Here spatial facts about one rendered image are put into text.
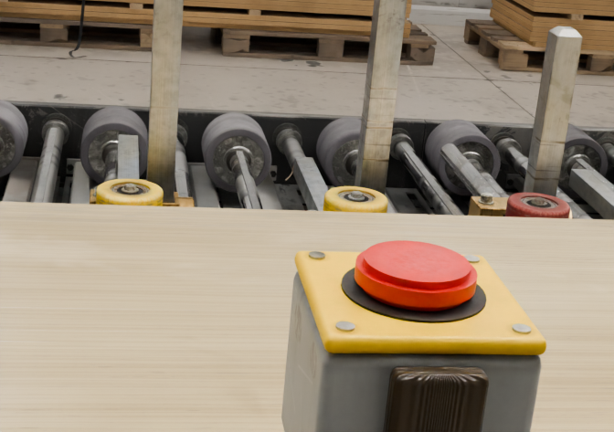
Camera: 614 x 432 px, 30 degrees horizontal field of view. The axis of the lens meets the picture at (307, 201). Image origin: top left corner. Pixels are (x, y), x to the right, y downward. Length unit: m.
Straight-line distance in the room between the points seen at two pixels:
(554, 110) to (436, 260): 1.19
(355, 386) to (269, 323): 0.74
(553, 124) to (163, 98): 0.52
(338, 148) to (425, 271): 1.54
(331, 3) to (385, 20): 4.92
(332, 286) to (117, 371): 0.63
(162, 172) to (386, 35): 0.34
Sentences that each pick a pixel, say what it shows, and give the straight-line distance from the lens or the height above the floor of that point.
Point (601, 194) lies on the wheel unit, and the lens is 1.86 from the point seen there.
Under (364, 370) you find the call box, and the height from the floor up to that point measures 1.21.
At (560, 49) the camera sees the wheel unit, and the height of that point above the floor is 1.09.
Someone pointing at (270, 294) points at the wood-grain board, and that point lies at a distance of 1.15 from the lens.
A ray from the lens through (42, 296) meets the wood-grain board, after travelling 1.13.
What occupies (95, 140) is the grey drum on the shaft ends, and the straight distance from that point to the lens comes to 1.87.
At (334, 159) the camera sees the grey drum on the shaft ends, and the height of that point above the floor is 0.81.
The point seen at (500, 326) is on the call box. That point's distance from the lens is 0.37.
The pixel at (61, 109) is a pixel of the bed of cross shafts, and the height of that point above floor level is 0.83.
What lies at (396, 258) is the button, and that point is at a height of 1.23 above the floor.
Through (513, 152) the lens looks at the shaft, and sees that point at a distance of 2.05.
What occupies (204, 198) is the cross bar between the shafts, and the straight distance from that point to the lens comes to 1.87.
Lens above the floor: 1.37
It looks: 19 degrees down
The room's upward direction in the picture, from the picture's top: 5 degrees clockwise
